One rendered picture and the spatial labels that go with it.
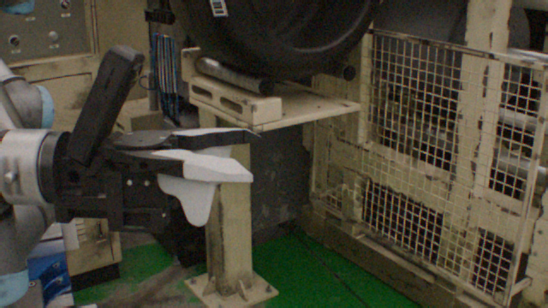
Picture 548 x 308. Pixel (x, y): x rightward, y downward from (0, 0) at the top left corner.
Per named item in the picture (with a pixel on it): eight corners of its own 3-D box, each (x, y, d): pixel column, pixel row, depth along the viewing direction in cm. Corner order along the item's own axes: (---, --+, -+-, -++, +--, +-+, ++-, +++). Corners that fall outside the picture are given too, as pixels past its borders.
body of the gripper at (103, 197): (184, 207, 56) (74, 204, 57) (181, 124, 54) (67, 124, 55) (169, 234, 49) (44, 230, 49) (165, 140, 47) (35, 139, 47)
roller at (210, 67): (193, 66, 163) (201, 53, 163) (203, 74, 166) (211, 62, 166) (257, 90, 136) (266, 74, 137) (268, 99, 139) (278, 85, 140)
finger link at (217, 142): (246, 175, 62) (170, 189, 57) (246, 123, 60) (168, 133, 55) (262, 182, 59) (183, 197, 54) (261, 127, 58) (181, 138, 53)
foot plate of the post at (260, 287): (183, 283, 213) (182, 275, 212) (241, 263, 227) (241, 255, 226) (217, 318, 192) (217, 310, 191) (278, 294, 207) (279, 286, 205)
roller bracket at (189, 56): (181, 81, 165) (180, 49, 162) (288, 65, 186) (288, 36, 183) (187, 83, 163) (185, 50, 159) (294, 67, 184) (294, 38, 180)
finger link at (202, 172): (254, 233, 45) (176, 210, 50) (253, 162, 44) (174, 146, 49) (229, 244, 42) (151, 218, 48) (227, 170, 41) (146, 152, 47)
